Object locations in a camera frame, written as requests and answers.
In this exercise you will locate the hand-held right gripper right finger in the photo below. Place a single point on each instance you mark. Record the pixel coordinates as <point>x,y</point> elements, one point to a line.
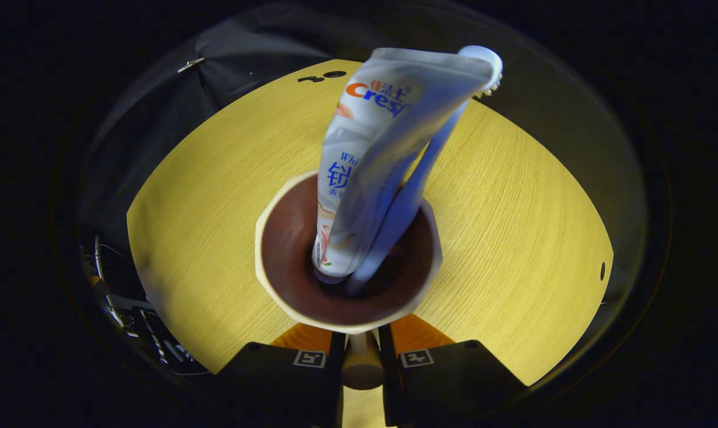
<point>389,386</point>

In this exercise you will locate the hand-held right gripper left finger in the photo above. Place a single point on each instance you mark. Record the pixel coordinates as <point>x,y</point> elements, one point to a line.
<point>337,392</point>

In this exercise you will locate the white cup brown inside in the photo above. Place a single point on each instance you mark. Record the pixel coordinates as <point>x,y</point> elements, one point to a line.
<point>287,249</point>

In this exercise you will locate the white toothbrush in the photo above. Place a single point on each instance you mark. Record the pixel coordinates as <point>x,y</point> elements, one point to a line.
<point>408,208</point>

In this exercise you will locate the white toothpaste tube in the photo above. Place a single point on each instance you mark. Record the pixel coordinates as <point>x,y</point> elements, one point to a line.
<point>371,148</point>

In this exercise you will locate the wooden desktop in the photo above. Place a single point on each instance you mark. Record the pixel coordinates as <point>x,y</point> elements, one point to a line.
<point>501,238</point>

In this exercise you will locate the dark cluttered equipment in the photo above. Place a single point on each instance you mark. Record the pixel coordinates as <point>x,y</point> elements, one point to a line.
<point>133,321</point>

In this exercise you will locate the silver clip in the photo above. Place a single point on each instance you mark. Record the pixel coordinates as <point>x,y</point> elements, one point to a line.
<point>191,64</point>

